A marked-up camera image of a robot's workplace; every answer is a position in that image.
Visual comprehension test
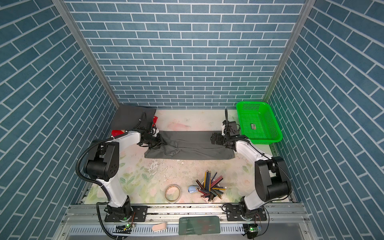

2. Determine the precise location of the bundle of coloured pencils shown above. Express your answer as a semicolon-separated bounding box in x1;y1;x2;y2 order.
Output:
196;171;227;203

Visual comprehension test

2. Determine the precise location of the small blue pencil sharpener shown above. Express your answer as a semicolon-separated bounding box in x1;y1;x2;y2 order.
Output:
188;186;199;193

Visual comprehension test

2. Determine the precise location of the roll of clear tape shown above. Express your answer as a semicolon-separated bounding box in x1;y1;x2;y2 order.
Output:
165;184;182;204

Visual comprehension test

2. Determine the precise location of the folded dark grey t shirt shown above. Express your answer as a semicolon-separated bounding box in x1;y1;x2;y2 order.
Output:
111;105;156;132

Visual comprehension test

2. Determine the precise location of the black mounting plate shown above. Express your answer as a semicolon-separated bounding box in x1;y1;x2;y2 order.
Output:
222;204;268;222
105;205;148;223

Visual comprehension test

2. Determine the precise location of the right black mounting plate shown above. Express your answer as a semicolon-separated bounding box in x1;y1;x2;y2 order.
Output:
222;204;268;222

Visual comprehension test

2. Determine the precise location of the right small circuit board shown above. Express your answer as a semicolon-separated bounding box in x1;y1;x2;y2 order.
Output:
242;224;260;240

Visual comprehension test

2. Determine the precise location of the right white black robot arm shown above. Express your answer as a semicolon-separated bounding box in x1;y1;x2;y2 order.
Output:
211;120;292;219

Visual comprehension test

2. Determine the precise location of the folded red t shirt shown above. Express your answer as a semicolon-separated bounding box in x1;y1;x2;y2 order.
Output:
111;116;158;137

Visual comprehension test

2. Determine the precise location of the green plastic basket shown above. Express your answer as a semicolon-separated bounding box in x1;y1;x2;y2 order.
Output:
236;102;283;145

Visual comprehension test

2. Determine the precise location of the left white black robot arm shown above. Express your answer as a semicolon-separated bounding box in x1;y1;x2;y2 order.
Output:
76;130;167;222

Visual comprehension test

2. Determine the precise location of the small circuit board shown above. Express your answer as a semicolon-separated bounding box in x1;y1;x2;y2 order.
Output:
242;224;260;240
113;224;133;235

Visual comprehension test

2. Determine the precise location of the left black corrugated cable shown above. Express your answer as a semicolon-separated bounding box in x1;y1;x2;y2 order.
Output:
74;110;148;240

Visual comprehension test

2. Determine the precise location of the pink eraser block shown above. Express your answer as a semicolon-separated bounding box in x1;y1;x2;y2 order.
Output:
152;223;167;232

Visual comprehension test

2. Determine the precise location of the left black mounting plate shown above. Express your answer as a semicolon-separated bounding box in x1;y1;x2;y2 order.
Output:
105;205;148;223

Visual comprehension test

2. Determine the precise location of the left small circuit board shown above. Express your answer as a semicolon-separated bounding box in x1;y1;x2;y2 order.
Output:
113;224;133;235

